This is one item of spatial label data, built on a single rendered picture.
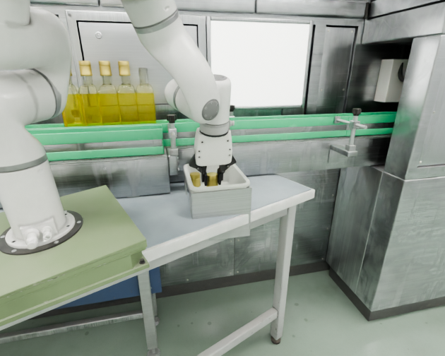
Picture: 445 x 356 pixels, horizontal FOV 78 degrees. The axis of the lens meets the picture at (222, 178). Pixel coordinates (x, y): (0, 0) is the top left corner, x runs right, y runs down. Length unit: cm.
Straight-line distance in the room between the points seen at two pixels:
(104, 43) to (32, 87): 57
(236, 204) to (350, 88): 87
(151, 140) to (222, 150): 26
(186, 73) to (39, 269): 43
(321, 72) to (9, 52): 113
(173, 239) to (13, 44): 48
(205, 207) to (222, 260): 77
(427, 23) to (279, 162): 65
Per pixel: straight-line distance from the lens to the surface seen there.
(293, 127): 111
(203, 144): 72
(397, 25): 132
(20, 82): 61
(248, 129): 104
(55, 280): 58
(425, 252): 153
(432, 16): 122
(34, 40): 56
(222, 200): 77
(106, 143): 91
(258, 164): 107
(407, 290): 162
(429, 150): 128
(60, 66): 62
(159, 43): 55
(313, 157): 116
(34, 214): 64
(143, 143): 90
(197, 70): 54
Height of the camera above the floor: 113
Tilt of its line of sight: 21 degrees down
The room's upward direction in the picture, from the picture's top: straight up
